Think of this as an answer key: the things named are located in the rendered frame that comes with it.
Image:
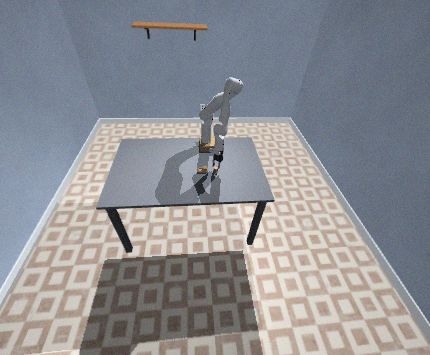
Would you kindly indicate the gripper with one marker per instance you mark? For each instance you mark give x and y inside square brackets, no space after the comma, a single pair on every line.
[218,154]

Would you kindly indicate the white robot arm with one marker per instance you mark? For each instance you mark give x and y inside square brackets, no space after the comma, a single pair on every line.
[232,88]

